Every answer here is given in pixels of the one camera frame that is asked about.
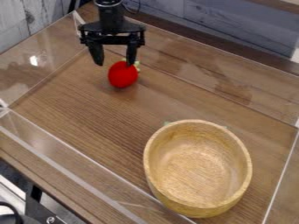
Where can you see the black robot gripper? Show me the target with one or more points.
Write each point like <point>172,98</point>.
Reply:
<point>129,34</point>

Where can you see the red plush strawberry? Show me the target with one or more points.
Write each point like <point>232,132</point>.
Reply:
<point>123,75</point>

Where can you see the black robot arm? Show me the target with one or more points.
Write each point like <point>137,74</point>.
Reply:
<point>111,14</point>

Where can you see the oval wooden bowl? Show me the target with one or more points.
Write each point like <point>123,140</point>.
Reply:
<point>197,167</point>

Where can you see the clear acrylic corner bracket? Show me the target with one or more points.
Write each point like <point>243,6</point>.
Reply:
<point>77,21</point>

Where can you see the clear acrylic enclosure wall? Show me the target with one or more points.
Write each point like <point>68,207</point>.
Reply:
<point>57,146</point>

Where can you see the black metal table bracket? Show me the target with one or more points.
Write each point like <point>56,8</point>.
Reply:
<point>36,210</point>

